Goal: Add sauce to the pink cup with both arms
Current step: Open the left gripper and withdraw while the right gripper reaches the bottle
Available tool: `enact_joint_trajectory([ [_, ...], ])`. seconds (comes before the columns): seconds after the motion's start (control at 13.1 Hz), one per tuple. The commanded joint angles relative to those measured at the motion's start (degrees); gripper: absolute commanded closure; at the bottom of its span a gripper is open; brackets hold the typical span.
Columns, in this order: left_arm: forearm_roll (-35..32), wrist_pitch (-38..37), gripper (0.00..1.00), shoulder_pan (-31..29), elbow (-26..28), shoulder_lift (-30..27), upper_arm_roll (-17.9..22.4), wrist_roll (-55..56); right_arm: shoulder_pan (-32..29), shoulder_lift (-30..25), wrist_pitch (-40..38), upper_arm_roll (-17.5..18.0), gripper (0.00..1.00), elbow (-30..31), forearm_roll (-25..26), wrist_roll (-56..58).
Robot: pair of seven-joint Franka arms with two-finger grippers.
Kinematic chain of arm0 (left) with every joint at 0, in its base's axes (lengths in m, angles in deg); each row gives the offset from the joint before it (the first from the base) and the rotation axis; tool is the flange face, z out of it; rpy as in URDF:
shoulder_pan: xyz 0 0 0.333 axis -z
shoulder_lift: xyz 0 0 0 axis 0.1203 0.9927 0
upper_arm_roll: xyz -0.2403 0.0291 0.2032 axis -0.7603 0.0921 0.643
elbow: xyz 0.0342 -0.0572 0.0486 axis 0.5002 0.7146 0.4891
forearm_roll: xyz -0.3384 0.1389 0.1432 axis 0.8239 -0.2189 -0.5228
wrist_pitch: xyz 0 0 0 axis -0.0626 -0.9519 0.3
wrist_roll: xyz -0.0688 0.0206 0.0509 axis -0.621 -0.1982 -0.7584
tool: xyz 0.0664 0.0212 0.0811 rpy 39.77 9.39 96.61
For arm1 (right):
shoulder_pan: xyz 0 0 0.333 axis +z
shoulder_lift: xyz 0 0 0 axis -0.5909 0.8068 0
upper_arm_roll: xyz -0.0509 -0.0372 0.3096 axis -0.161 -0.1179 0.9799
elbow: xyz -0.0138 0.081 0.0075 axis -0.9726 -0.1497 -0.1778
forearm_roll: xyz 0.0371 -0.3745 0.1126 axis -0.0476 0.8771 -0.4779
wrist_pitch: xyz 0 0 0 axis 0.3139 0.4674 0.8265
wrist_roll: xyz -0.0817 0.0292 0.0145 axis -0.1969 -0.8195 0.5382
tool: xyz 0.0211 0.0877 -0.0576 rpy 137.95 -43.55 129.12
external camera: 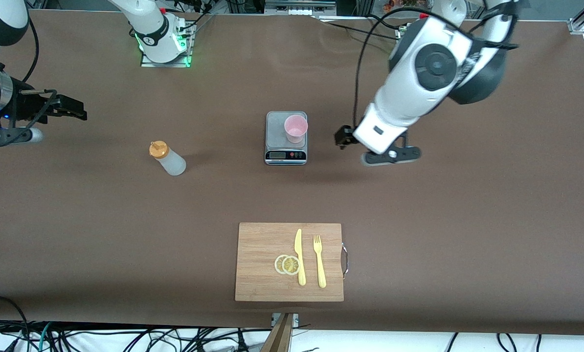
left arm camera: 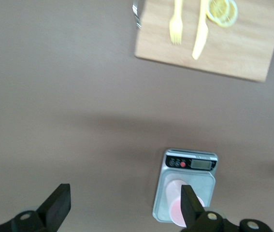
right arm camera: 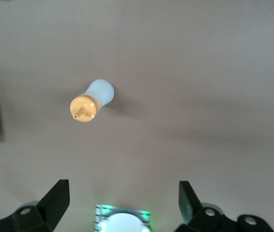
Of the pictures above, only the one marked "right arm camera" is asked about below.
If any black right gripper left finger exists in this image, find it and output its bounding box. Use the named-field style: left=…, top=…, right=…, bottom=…
left=0, top=179, right=70, bottom=232

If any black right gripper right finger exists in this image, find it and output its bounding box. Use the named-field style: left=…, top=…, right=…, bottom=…
left=178, top=180, right=274, bottom=232

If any translucent sauce bottle orange cap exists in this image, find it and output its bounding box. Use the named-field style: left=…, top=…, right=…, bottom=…
left=69, top=79, right=116, bottom=123

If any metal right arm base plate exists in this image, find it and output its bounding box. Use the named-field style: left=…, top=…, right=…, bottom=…
left=94, top=204, right=151, bottom=232

